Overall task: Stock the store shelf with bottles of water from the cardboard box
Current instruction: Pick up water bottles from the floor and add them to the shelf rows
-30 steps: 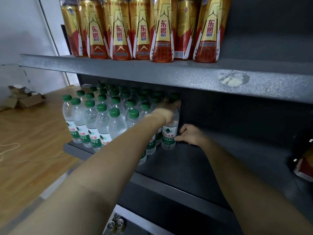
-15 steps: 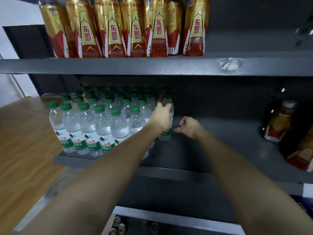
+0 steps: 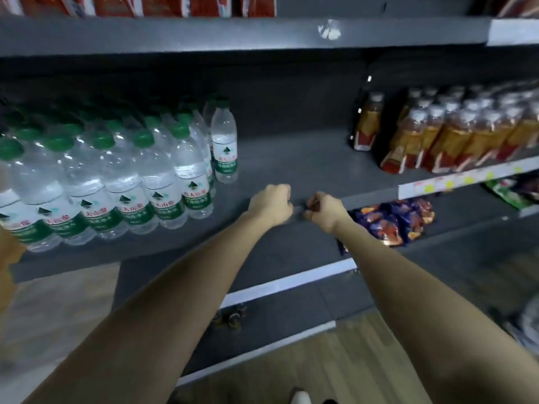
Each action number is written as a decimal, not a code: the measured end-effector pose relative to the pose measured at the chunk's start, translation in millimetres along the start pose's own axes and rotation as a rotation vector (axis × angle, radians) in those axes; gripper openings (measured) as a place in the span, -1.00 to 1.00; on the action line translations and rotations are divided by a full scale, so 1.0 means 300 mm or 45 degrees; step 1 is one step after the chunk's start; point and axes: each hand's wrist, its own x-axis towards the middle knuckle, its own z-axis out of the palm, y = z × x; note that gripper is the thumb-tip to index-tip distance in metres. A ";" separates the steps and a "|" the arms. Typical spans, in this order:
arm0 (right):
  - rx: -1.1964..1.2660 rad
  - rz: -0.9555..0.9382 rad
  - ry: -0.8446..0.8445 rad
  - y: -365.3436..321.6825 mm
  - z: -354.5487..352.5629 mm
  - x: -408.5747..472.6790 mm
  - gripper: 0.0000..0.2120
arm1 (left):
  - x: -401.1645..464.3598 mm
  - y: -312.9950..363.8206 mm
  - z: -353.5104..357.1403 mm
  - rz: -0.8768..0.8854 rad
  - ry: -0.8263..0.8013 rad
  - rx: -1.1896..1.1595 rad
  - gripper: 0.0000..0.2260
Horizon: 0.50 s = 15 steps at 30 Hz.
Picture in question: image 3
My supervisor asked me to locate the row of gold red drink bottles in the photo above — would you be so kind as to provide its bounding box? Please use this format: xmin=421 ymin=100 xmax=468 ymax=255
xmin=0 ymin=0 xmax=278 ymax=18

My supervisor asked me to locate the dark grey metal shelf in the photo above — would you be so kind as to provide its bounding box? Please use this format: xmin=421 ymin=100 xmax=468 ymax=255
xmin=0 ymin=0 xmax=539 ymax=385

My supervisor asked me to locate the pile of dark snack packets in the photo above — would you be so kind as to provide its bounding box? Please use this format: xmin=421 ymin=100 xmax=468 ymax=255
xmin=484 ymin=174 xmax=539 ymax=209

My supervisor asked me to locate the person's left hand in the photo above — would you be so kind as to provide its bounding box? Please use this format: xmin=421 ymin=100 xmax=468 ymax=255
xmin=247 ymin=183 xmax=294 ymax=228

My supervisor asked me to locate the pile of blue orange snack packets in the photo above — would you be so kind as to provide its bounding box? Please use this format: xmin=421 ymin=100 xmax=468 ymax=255
xmin=341 ymin=199 xmax=437 ymax=253

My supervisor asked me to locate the person's right hand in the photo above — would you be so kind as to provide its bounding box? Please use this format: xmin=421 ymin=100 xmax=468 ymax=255
xmin=304 ymin=192 xmax=354 ymax=235

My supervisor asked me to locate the group of red gold bottles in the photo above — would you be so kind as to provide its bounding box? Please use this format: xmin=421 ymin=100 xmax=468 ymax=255
xmin=348 ymin=81 xmax=539 ymax=175

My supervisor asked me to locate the person's right forearm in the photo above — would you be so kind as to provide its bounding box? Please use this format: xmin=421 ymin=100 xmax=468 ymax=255
xmin=336 ymin=218 xmax=539 ymax=404

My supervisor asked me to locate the group of small gold cans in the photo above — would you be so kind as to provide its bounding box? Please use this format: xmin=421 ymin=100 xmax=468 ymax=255
xmin=210 ymin=302 xmax=249 ymax=330

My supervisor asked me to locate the row of shelved water bottles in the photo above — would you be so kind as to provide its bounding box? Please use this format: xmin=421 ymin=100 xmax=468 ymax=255
xmin=0 ymin=96 xmax=240 ymax=253

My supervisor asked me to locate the person's left forearm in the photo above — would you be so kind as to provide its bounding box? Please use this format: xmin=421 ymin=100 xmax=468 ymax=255
xmin=21 ymin=214 xmax=275 ymax=404

